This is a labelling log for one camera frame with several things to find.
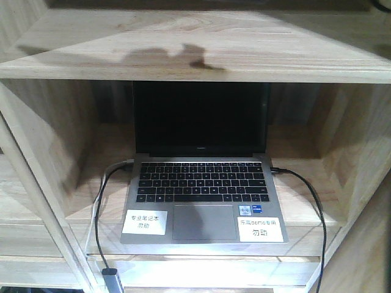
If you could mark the silver laptop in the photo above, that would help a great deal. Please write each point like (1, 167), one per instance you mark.
(201, 174)

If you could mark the wooden shelf unit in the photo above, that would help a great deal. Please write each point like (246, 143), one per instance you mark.
(54, 147)

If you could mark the grey usb adapter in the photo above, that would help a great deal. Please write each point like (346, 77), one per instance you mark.
(112, 280)

